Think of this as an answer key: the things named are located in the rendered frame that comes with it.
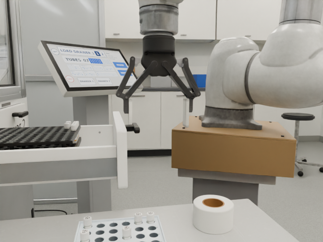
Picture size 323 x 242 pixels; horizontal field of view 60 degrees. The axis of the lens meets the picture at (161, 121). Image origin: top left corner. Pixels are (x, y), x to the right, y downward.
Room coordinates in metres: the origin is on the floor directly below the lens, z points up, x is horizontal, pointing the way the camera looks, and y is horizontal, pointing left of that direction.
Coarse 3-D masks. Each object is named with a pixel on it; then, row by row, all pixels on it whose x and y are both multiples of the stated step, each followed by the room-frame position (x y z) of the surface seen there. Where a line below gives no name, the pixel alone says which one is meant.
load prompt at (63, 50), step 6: (60, 48) 1.43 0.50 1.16; (66, 48) 1.46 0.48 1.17; (72, 48) 1.49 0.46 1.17; (78, 48) 1.52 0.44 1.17; (66, 54) 1.43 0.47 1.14; (72, 54) 1.46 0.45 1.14; (78, 54) 1.49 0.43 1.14; (84, 54) 1.52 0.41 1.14; (90, 54) 1.56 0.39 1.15; (96, 54) 1.59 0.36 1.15; (102, 54) 1.63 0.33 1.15
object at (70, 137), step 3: (78, 126) 0.67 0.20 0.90; (78, 129) 0.63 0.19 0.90; (72, 132) 0.60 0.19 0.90; (75, 132) 0.60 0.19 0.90; (66, 135) 0.56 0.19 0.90; (69, 135) 0.57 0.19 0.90; (72, 135) 0.57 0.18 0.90; (75, 135) 0.57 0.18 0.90; (66, 138) 0.54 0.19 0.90; (69, 138) 0.54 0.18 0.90; (72, 138) 0.53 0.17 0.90; (63, 141) 0.51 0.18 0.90; (66, 141) 0.51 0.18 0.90; (69, 141) 0.51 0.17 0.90; (72, 141) 0.52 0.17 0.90
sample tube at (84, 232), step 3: (81, 231) 0.35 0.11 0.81; (84, 231) 0.35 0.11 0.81; (87, 231) 0.35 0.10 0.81; (81, 234) 0.35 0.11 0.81; (84, 234) 0.35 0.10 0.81; (87, 234) 0.35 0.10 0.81; (81, 237) 0.35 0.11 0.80; (84, 237) 0.35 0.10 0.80; (87, 237) 0.35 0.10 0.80; (81, 240) 0.35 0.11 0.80; (84, 240) 0.35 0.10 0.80; (87, 240) 0.35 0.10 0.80
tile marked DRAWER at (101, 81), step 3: (96, 78) 1.45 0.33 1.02; (99, 78) 1.46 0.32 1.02; (102, 78) 1.48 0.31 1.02; (105, 78) 1.49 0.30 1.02; (108, 78) 1.51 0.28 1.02; (99, 81) 1.45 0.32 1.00; (102, 81) 1.46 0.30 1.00; (105, 81) 1.48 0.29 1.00; (108, 81) 1.49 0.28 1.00; (99, 84) 1.43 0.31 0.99; (102, 84) 1.45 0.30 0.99; (105, 84) 1.46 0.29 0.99; (108, 84) 1.48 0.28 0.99; (111, 84) 1.49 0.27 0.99
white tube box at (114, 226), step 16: (80, 224) 0.40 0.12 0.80; (96, 224) 0.40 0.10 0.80; (112, 224) 0.40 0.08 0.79; (128, 224) 0.41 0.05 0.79; (144, 224) 0.40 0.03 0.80; (160, 224) 0.39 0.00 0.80; (80, 240) 0.36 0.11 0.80; (96, 240) 0.36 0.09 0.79; (112, 240) 0.37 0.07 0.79; (128, 240) 0.36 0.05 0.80; (144, 240) 0.36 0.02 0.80; (160, 240) 0.36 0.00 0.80
